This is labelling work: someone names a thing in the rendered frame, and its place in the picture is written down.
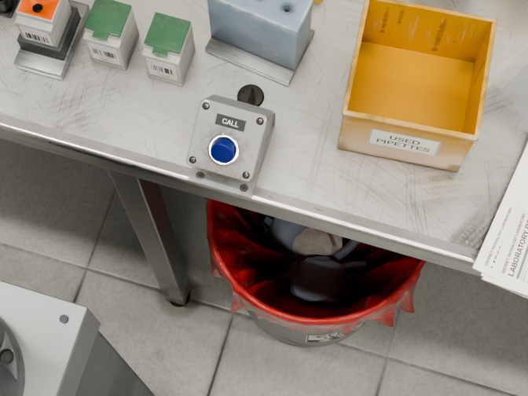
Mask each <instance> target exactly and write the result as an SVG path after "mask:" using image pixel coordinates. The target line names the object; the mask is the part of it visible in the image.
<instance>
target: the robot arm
mask: <svg viewBox="0 0 528 396"><path fill-rule="evenodd" d="M24 384H25V368H24V359H23V355H22V352H21V349H20V346H19V343H18V342H17V339H16V337H15V336H14V334H13V333H12V331H11V330H10V329H9V327H8V326H7V325H6V323H5V322H4V321H3V320H2V319H1V318H0V396H23V393H24Z"/></svg>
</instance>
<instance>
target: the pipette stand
mask: <svg viewBox="0 0 528 396"><path fill-rule="evenodd" d="M207 6H208V13H209V21H210V28H211V38H210V40H209V42H208V44H207V46H206V48H205V50H206V52H208V53H211V54H213V55H215V56H217V57H221V58H222V59H225V60H227V61H230V62H232V63H234V64H237V65H240V66H241V67H243V68H246V69H249V70H251V71H253V72H256V73H258V74H260V75H264V76H265V77H267V78H270V79H272V80H275V81H277V82H279V83H282V84H284V85H286V86H289V84H290V82H291V80H292V78H293V76H294V74H295V72H296V70H297V68H298V66H299V64H300V62H301V60H302V58H303V56H304V54H305V52H306V50H307V48H308V46H309V44H310V42H311V40H312V38H313V36H314V32H315V30H312V29H310V25H311V17H312V8H313V0H261V1H259V0H207Z"/></svg>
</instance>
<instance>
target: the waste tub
mask: <svg viewBox="0 0 528 396"><path fill-rule="evenodd" d="M496 29H497V19H494V18H490V17H485V16H478V15H473V14H469V13H461V12H457V11H452V10H447V9H440V8H436V7H431V6H427V5H419V4H415V3H411V2H403V1H398V0H365V2H364V6H363V10H362V14H361V21H360V25H359V29H358V33H357V40H356V44H355V48H354V55H353V60H352V64H351V67H350V74H349V79H348V83H347V87H346V93H345V97H344V102H343V109H342V115H343V120H342V124H341V128H340V132H339V140H338V145H337V149H341V150H345V151H349V152H356V153H361V154H365V155H369V156H376V157H380V158H384V159H389V160H396V161H400V162H404V163H412V164H416V165H420V166H425V167H432V168H436V169H440V170H444V171H452V172H456V173H457V172H458V171H459V169H460V167H461V165H462V164H463V162H464V160H465V158H466V156H467V155H468V153H469V151H470V149H471V147H472V145H473V144H474V142H475V141H478V140H479V134H480V129H481V124H482V114H483V109H484V104H485V99H486V89H487V84H488V79H489V73H490V64H491V59H492V54H493V44H494V39H495V34H496Z"/></svg>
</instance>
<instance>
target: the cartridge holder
mask: <svg viewBox="0 0 528 396"><path fill-rule="evenodd" d="M68 2H69V4H70V6H71V10H72V12H71V16H70V18H69V20H68V23H67V26H66V28H65V30H64V34H63V35H62V38H61V40H60V43H59V46H58V47H54V46H49V45H46V44H42V43H40V42H34V41H31V40H28V39H25V38H22V36H21V34H19V36H18V38H17V41H18V43H19V45H20V49H19V51H18V54H17V55H16V59H15V61H14V64H15V66H16V68H20V69H23V70H26V71H30V72H34V73H38V74H40V75H46V76H49V77H52V78H55V79H60V80H63V78H64V75H65V73H66V71H67V68H68V65H69V63H70V60H71V58H72V55H73V53H74V50H75V47H76V45H77V42H78V40H79V37H80V35H81V33H82V30H83V27H84V24H85V23H86V19H87V17H88V15H89V12H90V7H89V5H87V4H84V3H81V2H76V1H72V0H68Z"/></svg>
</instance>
